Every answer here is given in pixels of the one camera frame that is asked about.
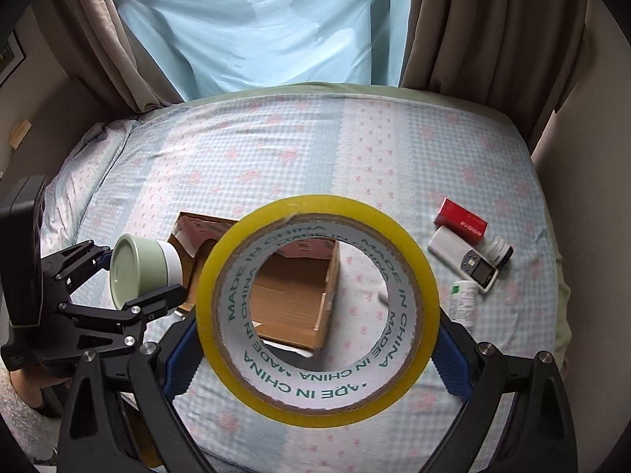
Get green lidded white jar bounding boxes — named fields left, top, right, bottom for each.
left=109, top=234, right=183, bottom=310

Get white pill bottle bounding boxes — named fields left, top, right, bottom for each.
left=448, top=280, right=479, bottom=333

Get yellow packing tape roll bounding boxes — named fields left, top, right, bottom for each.
left=191, top=196, right=440, bottom=428

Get white remote control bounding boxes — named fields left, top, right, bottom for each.
left=428, top=225, right=498, bottom=294

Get red small carton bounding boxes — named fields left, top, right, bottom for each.
left=434, top=197, right=488, bottom=244

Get person hand at gripper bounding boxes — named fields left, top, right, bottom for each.
left=6, top=365, right=67, bottom=420

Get brown cardboard box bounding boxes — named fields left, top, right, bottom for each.
left=168, top=212, right=340, bottom=358

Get grey black cosmetic jar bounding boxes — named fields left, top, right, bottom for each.
left=480, top=235, right=514, bottom=270

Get brown curtain left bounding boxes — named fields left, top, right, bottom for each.
left=32, top=0, right=183, bottom=115

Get brown curtain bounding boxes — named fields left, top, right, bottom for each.
left=32, top=0, right=183, bottom=115
left=400, top=0, right=588, bottom=144

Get checkered floral bed sheet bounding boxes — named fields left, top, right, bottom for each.
left=42, top=89, right=568, bottom=472

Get light blue sheer curtain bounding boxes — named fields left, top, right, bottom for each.
left=114, top=0, right=411, bottom=101

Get brown curtain right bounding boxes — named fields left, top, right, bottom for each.
left=400, top=0, right=588, bottom=144

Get framed picture on wall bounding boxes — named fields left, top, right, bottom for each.
left=0, top=31, right=26, bottom=86

